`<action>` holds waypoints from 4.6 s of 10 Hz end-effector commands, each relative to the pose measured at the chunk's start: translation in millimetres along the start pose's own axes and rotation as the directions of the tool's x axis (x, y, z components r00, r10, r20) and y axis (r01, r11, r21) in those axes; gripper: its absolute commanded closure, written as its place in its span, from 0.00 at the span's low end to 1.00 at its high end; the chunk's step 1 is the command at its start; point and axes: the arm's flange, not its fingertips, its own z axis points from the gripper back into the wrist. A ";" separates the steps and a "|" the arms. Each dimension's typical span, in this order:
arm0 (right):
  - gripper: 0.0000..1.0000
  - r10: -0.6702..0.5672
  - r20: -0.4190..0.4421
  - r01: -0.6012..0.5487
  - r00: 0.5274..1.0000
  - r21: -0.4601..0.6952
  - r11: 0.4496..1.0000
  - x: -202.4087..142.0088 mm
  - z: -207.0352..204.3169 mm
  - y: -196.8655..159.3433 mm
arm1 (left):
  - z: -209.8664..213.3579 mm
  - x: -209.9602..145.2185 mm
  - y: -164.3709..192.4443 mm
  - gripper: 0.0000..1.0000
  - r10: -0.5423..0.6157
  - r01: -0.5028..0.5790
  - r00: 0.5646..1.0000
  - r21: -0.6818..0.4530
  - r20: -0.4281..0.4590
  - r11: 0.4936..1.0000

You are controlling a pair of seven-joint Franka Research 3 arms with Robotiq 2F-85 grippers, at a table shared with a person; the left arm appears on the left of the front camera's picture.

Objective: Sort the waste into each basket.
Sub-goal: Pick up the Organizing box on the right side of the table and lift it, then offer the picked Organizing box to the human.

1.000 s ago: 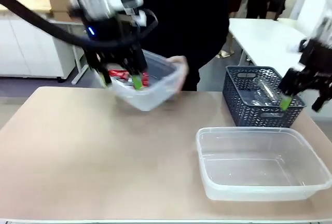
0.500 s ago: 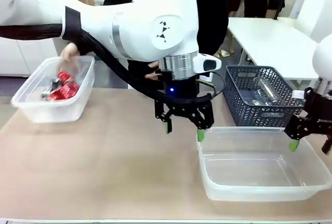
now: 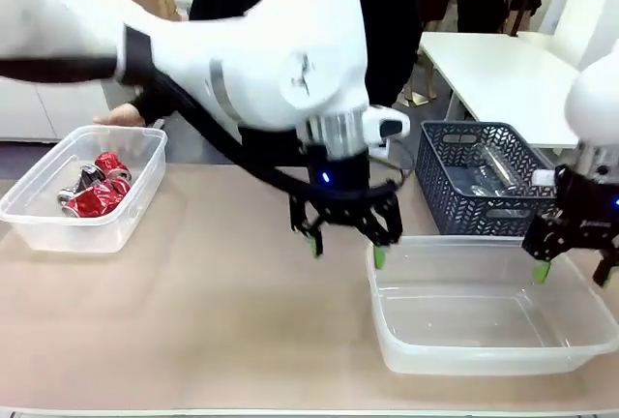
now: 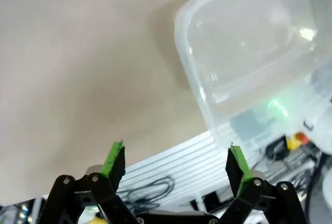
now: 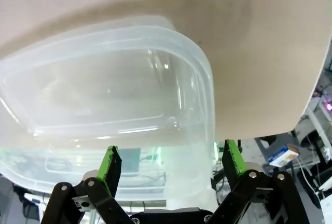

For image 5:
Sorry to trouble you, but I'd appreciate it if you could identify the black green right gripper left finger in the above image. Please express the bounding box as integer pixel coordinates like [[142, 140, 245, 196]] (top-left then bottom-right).
[[40, 145, 131, 224]]

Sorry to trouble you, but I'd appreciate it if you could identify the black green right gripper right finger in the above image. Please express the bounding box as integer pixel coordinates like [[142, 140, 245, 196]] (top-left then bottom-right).
[[210, 138, 312, 224]]

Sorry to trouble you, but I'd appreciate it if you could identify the blue white cardboard box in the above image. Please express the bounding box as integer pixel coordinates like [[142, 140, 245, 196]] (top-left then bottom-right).
[[268, 144, 299, 168]]

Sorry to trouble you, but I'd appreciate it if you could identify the translucent plastic container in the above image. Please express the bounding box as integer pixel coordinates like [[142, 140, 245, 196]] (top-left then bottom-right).
[[0, 15, 218, 208]]

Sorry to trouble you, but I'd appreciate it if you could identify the white pole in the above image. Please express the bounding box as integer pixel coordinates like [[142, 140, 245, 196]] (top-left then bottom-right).
[[307, 104, 332, 161]]

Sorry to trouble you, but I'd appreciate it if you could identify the pink lit device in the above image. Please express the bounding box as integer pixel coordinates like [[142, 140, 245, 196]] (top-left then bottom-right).
[[321, 99, 332, 114]]

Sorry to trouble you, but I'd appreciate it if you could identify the white cable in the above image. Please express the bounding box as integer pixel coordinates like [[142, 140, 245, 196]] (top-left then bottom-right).
[[297, 153, 324, 203]]

